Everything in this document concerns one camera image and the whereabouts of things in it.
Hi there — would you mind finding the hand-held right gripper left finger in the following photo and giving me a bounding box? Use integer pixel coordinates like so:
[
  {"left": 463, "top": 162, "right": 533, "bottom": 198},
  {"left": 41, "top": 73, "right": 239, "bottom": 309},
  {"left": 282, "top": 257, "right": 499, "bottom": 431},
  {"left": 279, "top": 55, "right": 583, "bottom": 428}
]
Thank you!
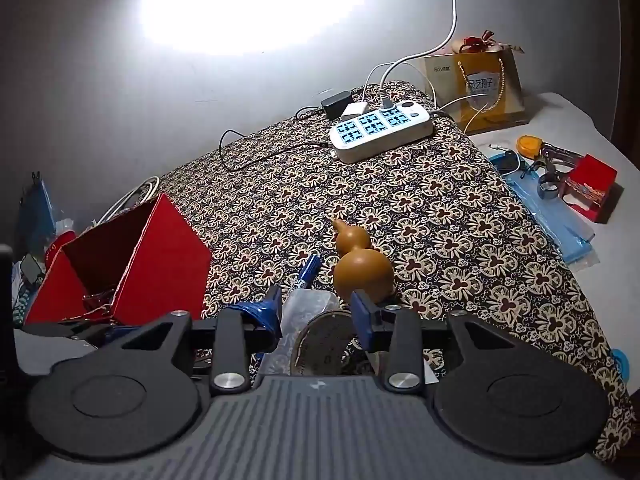
[{"left": 100, "top": 285, "right": 291, "bottom": 395}]

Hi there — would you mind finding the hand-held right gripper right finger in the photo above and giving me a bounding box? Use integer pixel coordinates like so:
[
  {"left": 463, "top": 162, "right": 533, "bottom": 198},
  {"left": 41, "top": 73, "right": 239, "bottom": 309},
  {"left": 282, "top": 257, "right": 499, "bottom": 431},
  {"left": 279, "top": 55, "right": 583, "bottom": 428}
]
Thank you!
[{"left": 350, "top": 290, "right": 525, "bottom": 392}]

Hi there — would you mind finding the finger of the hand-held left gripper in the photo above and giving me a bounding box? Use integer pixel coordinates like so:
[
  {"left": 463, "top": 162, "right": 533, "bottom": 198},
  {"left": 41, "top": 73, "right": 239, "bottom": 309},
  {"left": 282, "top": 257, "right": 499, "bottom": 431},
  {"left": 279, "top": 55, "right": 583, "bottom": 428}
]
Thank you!
[{"left": 22, "top": 321, "right": 151, "bottom": 348}]

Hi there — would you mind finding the clear plastic bag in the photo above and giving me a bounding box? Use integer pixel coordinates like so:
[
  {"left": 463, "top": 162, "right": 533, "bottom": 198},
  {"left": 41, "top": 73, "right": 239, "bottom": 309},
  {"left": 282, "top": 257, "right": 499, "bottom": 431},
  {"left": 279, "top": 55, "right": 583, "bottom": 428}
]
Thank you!
[{"left": 259, "top": 287, "right": 342, "bottom": 376}]

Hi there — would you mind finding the brown wooden gourd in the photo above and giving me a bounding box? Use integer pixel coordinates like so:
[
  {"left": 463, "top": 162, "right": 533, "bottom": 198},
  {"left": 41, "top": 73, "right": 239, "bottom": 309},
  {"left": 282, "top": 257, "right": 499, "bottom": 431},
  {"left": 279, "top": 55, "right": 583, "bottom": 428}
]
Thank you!
[{"left": 330, "top": 216, "right": 395, "bottom": 307}]

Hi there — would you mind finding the round metal disc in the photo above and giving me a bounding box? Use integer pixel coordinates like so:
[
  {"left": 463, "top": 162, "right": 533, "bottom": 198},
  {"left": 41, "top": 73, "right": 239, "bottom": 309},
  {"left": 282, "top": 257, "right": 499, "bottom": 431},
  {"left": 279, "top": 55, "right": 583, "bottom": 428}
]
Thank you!
[{"left": 290, "top": 311, "right": 359, "bottom": 376}]

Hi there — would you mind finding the blue marker pen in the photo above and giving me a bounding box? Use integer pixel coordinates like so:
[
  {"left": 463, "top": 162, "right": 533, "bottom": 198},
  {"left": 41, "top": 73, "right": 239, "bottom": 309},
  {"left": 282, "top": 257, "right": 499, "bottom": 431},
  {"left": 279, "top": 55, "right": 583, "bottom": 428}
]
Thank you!
[{"left": 292, "top": 254, "right": 322, "bottom": 292}]

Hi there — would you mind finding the red cardboard box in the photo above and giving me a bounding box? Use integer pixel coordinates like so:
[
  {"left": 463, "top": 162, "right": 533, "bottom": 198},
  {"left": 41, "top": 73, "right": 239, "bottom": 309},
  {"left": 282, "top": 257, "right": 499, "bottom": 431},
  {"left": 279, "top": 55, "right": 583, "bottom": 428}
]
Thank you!
[{"left": 22, "top": 192, "right": 213, "bottom": 327}]

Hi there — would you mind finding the striped cloth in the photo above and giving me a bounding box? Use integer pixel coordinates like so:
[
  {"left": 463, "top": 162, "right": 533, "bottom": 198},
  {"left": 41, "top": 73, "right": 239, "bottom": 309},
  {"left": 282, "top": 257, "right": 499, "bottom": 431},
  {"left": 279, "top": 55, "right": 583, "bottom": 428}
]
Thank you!
[{"left": 9, "top": 282, "right": 37, "bottom": 328}]

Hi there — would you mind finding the small black mirror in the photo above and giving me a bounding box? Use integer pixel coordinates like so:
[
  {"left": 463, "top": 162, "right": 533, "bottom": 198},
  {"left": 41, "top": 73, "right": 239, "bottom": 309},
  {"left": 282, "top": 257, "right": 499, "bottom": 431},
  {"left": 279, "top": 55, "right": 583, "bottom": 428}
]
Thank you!
[{"left": 21, "top": 254, "right": 46, "bottom": 287}]

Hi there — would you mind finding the red plush toy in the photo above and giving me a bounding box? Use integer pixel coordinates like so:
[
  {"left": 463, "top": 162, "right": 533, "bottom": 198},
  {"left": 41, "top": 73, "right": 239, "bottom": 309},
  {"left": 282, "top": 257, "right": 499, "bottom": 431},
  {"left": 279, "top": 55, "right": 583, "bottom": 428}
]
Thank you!
[{"left": 46, "top": 230, "right": 77, "bottom": 263}]

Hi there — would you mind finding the floral patterned blanket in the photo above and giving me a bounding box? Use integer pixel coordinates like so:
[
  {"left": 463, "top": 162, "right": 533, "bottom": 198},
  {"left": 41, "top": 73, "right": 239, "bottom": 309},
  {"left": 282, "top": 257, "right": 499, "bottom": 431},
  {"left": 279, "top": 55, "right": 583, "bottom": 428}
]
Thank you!
[{"left": 145, "top": 80, "right": 636, "bottom": 463}]

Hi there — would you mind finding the blue packet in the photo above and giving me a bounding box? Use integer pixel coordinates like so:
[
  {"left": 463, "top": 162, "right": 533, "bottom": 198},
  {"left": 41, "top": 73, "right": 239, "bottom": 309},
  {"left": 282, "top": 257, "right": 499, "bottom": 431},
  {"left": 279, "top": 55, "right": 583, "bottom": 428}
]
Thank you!
[{"left": 17, "top": 170, "right": 57, "bottom": 247}]

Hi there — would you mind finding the white power strip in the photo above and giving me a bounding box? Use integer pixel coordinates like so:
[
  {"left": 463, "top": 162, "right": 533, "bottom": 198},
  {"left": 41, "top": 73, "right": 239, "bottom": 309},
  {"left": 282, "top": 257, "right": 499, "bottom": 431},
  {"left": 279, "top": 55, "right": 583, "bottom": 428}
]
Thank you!
[{"left": 328, "top": 100, "right": 434, "bottom": 164}]

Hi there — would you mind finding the blue plastic sleeve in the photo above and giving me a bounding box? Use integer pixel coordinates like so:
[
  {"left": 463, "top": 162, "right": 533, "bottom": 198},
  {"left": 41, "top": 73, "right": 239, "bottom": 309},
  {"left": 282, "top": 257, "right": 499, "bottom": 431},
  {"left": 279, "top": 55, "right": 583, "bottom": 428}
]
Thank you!
[{"left": 487, "top": 152, "right": 598, "bottom": 266}]

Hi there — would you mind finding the black power adapter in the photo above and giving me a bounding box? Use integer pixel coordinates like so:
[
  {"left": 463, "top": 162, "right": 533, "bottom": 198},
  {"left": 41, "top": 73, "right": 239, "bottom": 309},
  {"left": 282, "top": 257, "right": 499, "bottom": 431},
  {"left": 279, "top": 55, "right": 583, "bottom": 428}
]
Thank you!
[{"left": 320, "top": 91, "right": 353, "bottom": 121}]

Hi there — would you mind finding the gold paper gift bag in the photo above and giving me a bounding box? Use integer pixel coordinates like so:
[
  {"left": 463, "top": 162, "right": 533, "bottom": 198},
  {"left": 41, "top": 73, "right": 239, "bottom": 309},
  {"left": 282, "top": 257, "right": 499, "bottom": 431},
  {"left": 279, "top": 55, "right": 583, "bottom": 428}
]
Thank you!
[{"left": 424, "top": 30, "right": 529, "bottom": 134}]

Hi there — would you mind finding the small red box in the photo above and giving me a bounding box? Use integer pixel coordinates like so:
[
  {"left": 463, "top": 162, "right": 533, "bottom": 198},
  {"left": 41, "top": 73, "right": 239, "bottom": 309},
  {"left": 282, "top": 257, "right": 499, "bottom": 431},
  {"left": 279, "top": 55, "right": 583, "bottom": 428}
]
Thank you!
[{"left": 559, "top": 154, "right": 618, "bottom": 224}]

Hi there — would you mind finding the coiled white cable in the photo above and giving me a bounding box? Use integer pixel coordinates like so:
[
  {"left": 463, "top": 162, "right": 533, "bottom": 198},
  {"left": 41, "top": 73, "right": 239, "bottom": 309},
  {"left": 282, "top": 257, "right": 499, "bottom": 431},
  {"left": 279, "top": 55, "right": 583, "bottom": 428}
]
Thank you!
[{"left": 95, "top": 176, "right": 161, "bottom": 226}]

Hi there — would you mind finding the black cable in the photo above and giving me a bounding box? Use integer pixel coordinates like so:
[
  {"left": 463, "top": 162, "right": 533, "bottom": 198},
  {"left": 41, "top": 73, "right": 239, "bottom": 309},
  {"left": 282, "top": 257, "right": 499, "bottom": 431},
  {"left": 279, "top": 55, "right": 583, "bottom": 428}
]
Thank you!
[{"left": 220, "top": 105, "right": 333, "bottom": 173}]

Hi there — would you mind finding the metal ring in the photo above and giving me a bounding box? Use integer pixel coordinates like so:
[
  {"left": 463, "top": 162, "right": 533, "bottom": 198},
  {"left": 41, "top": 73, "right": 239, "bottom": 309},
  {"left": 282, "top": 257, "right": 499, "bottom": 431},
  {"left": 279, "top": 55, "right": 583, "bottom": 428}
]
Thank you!
[{"left": 536, "top": 172, "right": 562, "bottom": 202}]

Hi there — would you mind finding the thin white cable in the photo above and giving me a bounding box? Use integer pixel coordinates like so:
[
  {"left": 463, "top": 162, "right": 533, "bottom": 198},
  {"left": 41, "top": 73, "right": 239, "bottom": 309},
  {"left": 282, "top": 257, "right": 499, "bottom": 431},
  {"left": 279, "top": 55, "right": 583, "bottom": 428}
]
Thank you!
[{"left": 362, "top": 61, "right": 401, "bottom": 98}]

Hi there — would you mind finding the thick white power cable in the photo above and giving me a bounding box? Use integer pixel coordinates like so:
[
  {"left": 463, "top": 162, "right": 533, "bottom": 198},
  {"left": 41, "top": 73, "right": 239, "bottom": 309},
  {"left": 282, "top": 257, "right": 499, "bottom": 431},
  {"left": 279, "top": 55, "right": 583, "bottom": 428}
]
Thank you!
[{"left": 379, "top": 0, "right": 458, "bottom": 108}]

